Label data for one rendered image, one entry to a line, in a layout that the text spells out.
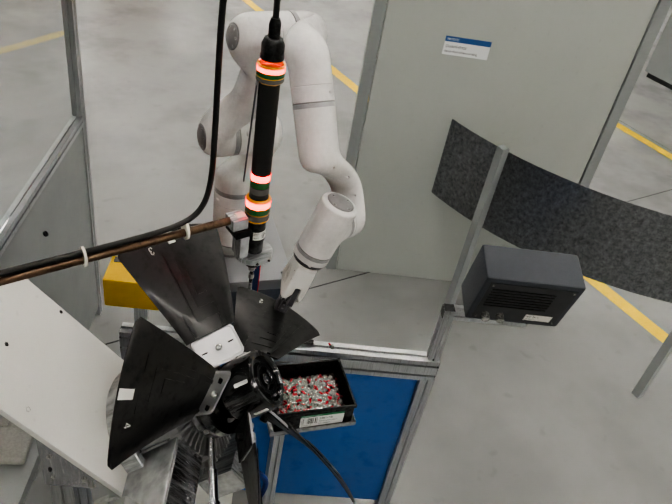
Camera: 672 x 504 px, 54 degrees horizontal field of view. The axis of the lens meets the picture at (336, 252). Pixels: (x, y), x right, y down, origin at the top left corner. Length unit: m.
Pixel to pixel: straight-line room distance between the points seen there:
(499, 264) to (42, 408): 1.08
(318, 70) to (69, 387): 0.77
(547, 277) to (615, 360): 1.92
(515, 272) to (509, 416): 1.46
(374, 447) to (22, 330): 1.30
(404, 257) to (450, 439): 1.07
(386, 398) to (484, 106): 1.56
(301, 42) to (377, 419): 1.22
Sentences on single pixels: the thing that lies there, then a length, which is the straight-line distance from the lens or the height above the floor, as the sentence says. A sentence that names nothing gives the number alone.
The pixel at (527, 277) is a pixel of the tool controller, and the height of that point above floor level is 1.23.
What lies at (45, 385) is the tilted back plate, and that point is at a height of 1.24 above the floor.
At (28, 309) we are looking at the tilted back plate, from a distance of 1.32.
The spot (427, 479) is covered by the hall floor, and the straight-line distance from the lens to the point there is 2.75.
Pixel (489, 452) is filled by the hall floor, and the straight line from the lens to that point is 2.92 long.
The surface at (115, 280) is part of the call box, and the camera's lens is 1.73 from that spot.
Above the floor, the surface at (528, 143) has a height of 0.88.
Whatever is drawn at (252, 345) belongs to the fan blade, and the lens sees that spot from 1.44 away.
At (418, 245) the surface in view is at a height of 0.22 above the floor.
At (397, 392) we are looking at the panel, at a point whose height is 0.70.
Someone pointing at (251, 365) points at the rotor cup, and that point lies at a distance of 1.26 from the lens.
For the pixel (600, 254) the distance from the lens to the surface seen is 3.00.
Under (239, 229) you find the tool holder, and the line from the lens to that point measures 1.13.
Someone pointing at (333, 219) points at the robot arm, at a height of 1.43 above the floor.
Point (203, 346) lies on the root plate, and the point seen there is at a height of 1.25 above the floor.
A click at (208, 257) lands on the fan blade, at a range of 1.36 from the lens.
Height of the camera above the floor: 2.20
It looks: 37 degrees down
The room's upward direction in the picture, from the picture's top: 11 degrees clockwise
